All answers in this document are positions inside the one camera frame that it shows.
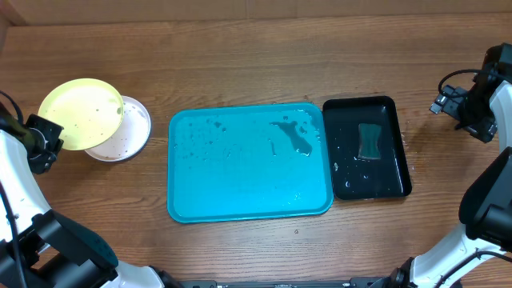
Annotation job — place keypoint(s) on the blue plastic tray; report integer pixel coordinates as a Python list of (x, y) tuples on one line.
[(248, 162)]

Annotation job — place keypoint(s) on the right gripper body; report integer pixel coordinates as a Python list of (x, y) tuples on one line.
[(474, 112)]

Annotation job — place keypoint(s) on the black plastic tray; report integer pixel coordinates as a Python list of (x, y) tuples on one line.
[(354, 178)]

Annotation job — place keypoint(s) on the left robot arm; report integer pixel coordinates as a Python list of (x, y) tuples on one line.
[(39, 246)]

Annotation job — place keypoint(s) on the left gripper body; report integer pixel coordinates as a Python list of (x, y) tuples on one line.
[(46, 135)]

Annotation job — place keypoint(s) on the dark green sponge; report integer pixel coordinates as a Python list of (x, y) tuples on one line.
[(369, 135)]

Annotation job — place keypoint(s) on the yellow plate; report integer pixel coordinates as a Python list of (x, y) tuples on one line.
[(89, 110)]

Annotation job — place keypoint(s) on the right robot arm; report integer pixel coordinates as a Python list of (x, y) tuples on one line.
[(484, 231)]

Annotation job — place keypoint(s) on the white plate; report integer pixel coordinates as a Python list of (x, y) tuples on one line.
[(130, 138)]

